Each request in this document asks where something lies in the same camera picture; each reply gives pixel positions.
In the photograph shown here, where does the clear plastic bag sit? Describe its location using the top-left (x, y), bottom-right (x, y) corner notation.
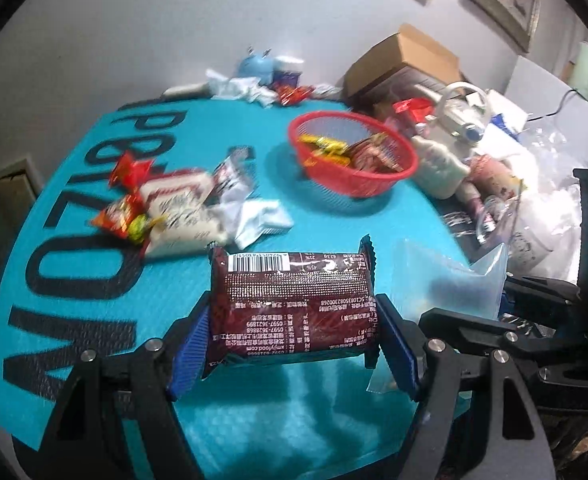
top-left (365, 237), bottom-right (509, 395)

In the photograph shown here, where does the dark red biscuit package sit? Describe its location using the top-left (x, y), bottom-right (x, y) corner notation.
top-left (204, 236), bottom-right (380, 375)

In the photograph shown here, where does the white red plum drink bag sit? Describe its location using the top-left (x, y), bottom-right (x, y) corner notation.
top-left (139, 169), bottom-right (229, 259)

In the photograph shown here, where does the white snack wrapper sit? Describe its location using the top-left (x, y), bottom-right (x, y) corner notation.
top-left (234, 198), bottom-right (294, 250)

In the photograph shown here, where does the red cartoon candy packet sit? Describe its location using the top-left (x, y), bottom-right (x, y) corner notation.
top-left (89, 194), bottom-right (145, 240)

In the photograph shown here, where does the white black printed snack packet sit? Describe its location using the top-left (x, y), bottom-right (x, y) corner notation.
top-left (213, 152), bottom-right (255, 204)

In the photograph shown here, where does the striped shrimp snack bag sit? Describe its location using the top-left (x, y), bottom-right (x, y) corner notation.
top-left (347, 132), bottom-right (404, 174)

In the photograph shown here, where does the small red candy packet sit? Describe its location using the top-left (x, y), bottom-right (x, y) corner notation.
top-left (108, 152), bottom-right (154, 193)

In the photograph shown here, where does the yellow snack bag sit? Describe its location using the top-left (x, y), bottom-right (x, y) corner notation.
top-left (298, 133), bottom-right (350, 167)

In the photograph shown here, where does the yellow green lollipop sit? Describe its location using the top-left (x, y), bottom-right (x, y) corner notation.
top-left (126, 214), bottom-right (165, 245)

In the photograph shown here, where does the teal bubble mat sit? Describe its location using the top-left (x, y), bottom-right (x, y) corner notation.
top-left (0, 95), bottom-right (475, 480)

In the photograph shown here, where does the red plastic basket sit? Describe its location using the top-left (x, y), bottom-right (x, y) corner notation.
top-left (288, 112), bottom-right (419, 198)

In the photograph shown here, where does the white cartoon water bottle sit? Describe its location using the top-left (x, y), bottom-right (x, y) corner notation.
top-left (410, 81), bottom-right (492, 200)

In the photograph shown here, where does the white remote control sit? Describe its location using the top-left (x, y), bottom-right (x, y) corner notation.
top-left (162, 82), bottom-right (212, 101)

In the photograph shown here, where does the cardboard box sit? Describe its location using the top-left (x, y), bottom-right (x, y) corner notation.
top-left (343, 23), bottom-right (462, 102)

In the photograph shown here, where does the small crumpled white wrapper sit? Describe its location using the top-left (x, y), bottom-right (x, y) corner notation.
top-left (311, 84), bottom-right (343, 102)

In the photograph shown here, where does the crumpled white tissue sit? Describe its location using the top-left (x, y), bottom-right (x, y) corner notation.
top-left (206, 68), bottom-right (278, 107)

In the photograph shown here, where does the red snack packet by jar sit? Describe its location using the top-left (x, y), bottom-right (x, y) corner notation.
top-left (276, 84), bottom-right (314, 107)

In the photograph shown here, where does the blue deer humidifier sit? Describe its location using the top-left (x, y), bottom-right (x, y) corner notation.
top-left (236, 47), bottom-right (273, 87)

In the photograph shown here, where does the white lid purple jar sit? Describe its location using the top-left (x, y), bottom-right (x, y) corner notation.
top-left (272, 54), bottom-right (305, 88)

